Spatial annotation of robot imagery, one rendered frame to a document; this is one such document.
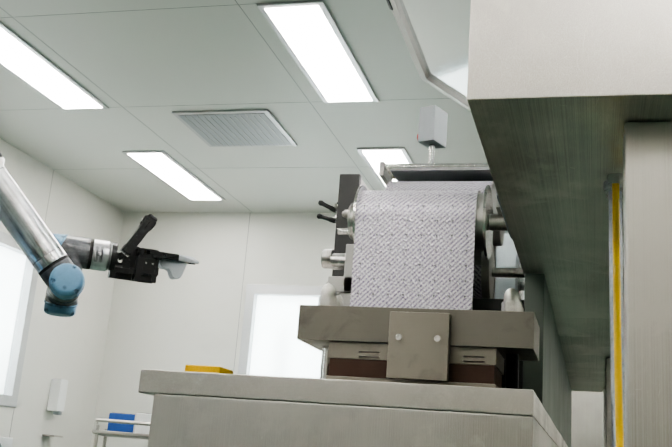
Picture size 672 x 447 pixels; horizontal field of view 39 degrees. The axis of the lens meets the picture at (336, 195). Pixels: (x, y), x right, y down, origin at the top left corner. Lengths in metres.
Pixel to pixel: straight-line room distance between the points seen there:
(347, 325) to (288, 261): 6.26
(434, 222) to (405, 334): 0.33
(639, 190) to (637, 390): 0.21
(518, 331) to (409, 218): 0.39
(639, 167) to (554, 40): 0.16
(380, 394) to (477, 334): 0.19
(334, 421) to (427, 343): 0.20
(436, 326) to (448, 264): 0.27
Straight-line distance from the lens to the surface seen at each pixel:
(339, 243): 2.24
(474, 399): 1.52
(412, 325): 1.59
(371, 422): 1.55
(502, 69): 1.02
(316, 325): 1.65
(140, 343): 8.25
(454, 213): 1.85
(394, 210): 1.87
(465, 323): 1.60
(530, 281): 1.82
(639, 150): 1.06
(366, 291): 1.85
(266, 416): 1.60
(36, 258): 2.22
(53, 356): 7.71
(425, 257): 1.84
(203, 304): 8.07
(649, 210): 1.04
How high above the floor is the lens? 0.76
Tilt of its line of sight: 16 degrees up
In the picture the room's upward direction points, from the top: 5 degrees clockwise
